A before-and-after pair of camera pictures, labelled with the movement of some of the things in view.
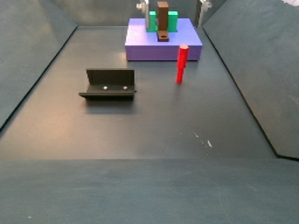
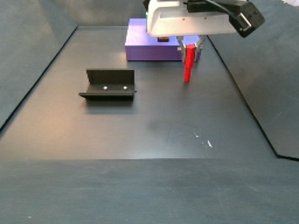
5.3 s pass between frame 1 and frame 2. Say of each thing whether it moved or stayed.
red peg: moved
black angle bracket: stayed
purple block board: stayed
